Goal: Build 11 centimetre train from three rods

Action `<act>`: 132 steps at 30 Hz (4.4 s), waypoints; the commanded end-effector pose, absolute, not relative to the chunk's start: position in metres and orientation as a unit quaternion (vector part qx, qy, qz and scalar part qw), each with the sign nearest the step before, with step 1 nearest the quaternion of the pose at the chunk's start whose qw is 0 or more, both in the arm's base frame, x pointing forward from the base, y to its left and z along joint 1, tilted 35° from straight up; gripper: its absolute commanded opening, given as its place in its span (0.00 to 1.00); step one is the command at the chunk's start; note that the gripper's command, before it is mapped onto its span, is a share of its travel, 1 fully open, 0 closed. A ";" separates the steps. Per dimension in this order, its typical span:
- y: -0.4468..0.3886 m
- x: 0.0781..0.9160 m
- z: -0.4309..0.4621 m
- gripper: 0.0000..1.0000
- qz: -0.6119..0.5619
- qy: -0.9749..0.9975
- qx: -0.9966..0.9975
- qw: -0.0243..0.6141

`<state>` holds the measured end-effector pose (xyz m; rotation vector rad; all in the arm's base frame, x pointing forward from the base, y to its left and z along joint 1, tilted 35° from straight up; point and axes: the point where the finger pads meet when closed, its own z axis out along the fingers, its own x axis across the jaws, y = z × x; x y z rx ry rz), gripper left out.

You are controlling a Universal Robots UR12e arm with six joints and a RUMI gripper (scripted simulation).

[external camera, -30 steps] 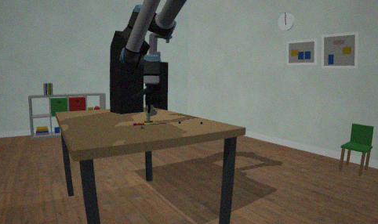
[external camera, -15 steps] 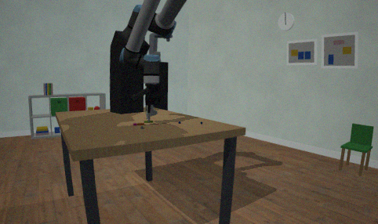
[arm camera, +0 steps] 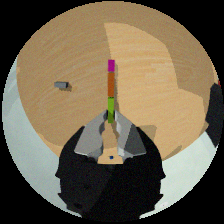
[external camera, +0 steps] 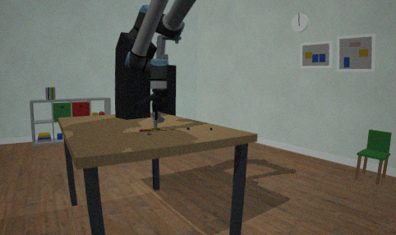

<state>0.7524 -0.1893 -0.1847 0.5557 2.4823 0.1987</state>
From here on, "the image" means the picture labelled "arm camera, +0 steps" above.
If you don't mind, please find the magenta rod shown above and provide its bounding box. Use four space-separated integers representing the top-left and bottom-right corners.
108 60 115 71

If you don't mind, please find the lime green rod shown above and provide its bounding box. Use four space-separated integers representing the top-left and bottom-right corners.
108 97 114 123

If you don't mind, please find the orange rod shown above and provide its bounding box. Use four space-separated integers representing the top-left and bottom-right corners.
108 73 114 97

